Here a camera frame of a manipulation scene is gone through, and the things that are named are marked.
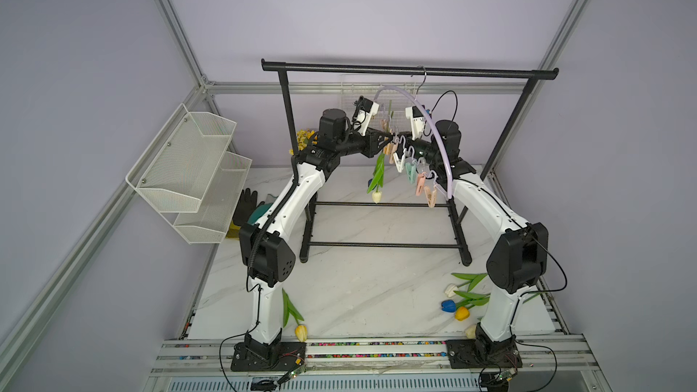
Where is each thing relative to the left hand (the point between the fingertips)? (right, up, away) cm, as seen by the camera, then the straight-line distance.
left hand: (388, 138), depth 76 cm
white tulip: (-3, -12, +7) cm, 14 cm away
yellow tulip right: (+23, -52, +4) cm, 57 cm away
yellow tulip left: (-30, -51, +6) cm, 59 cm away
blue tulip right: (+27, -48, +6) cm, 56 cm away
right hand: (-1, 0, +4) cm, 4 cm away
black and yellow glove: (-44, -20, +8) cm, 49 cm away
